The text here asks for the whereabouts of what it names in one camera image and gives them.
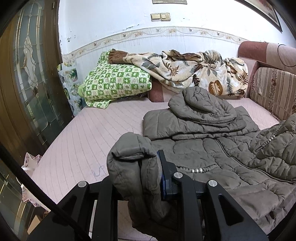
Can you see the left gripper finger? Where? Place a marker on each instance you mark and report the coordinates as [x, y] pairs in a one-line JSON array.
[[170, 180]]

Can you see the grey-brown quilted puffer jacket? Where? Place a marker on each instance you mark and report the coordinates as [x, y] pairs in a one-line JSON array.
[[206, 138]]

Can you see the leaf-patterned beige blanket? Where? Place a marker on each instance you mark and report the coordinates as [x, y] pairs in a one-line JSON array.
[[224, 78]]

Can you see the green white checkered quilt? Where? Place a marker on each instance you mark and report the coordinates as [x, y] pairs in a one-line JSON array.
[[109, 82]]

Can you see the striped floral back cushion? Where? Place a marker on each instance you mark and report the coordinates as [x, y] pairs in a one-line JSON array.
[[274, 90]]

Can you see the wooden door with glass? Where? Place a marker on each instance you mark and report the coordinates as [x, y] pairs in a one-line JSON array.
[[34, 107]]

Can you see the small framed picture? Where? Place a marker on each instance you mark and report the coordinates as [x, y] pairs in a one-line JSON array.
[[169, 1]]

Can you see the large framed picture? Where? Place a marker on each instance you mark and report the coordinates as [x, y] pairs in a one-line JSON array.
[[265, 9]]

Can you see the beige wall switch plate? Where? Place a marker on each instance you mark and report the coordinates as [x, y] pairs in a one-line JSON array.
[[160, 17]]

